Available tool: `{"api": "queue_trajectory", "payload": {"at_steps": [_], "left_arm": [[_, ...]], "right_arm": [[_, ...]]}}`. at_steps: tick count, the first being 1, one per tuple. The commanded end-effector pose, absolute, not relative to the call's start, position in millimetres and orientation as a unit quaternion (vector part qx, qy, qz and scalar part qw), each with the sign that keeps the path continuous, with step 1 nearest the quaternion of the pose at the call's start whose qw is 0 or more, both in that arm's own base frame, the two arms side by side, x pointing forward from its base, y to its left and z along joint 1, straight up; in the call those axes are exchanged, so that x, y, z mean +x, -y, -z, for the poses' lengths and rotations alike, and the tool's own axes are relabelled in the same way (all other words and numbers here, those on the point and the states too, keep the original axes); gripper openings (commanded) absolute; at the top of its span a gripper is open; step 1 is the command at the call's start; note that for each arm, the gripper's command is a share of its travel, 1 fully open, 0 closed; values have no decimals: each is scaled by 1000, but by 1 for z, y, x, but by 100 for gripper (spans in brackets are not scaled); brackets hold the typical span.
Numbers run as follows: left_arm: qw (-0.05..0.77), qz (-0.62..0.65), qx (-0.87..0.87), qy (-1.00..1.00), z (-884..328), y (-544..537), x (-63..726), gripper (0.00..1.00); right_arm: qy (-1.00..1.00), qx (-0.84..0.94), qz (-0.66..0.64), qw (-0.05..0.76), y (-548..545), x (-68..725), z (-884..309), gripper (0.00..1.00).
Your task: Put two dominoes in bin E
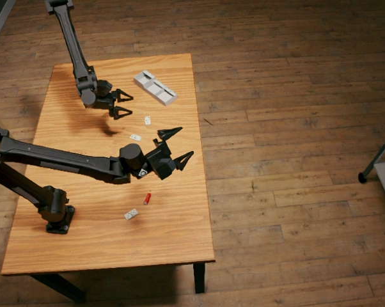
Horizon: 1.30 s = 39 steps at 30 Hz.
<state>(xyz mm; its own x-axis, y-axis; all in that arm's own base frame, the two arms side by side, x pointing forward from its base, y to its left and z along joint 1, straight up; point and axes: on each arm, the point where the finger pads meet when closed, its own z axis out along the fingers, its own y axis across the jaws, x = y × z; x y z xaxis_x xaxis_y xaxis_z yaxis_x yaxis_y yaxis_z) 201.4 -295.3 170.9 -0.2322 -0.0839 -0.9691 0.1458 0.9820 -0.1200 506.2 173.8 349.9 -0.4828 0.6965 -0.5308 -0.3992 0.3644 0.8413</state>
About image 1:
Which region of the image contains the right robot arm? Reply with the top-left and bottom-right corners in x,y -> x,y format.
0,129 -> 176,235

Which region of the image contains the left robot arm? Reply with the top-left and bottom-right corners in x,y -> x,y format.
44,0 -> 113,109

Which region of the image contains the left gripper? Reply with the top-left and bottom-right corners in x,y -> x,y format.
97,88 -> 134,120

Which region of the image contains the grey rack of bins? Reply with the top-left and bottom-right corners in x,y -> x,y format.
133,70 -> 178,107

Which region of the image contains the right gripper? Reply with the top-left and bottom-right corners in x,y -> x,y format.
153,127 -> 194,171

